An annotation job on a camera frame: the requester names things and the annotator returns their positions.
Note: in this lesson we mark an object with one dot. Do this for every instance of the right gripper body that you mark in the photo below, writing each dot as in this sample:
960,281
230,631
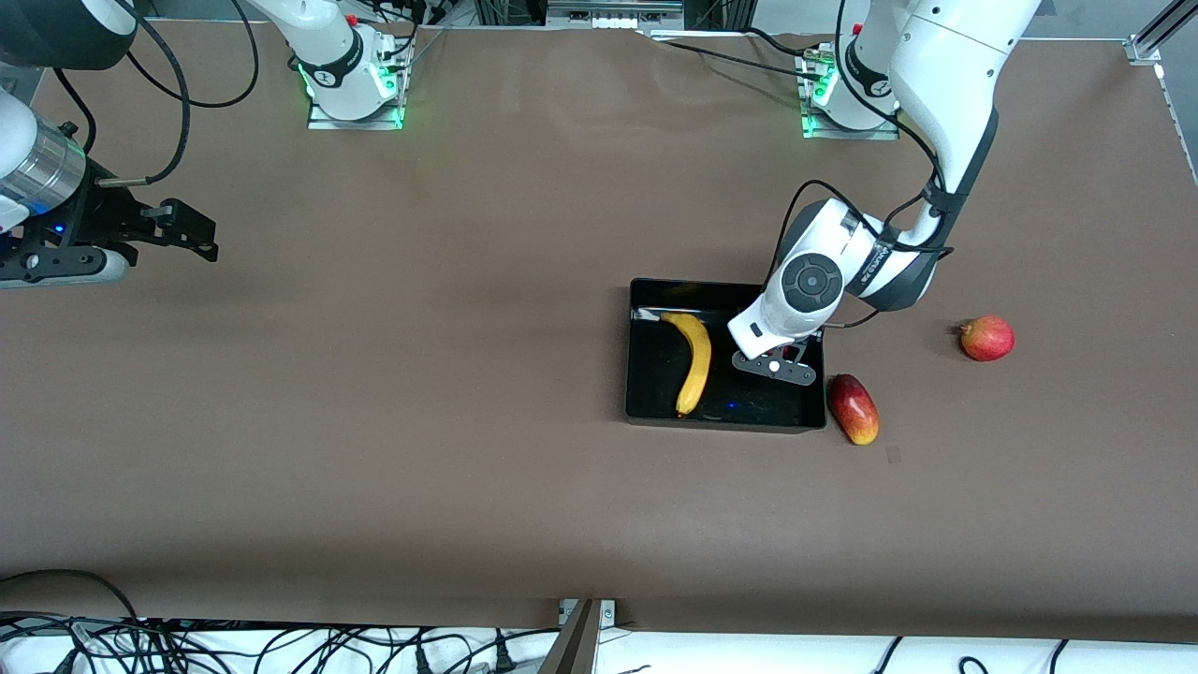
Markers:
96,219

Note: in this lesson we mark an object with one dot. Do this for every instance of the yellow banana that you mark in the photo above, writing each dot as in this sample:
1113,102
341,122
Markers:
694,360

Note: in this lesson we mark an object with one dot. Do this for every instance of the black plastic box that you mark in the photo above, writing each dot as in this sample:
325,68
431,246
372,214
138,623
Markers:
749,402

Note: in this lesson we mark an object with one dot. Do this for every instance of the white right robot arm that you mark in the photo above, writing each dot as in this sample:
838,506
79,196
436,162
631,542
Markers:
318,37

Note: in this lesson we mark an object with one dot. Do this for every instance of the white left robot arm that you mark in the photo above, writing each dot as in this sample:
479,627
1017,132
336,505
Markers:
945,75

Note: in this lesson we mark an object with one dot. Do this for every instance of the red yellow mango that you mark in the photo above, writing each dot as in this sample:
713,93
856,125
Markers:
853,409

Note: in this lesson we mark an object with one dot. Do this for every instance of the white power strip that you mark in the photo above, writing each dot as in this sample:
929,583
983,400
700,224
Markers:
613,17

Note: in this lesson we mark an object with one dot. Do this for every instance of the aluminium profile bar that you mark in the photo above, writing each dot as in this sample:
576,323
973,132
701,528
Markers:
1146,45

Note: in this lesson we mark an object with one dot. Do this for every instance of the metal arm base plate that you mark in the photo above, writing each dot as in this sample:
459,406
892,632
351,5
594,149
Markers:
356,124
847,134

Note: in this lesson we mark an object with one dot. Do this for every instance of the small metal bracket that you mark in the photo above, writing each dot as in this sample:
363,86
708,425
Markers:
606,613

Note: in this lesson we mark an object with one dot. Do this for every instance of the dark metal post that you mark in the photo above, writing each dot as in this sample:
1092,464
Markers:
576,646

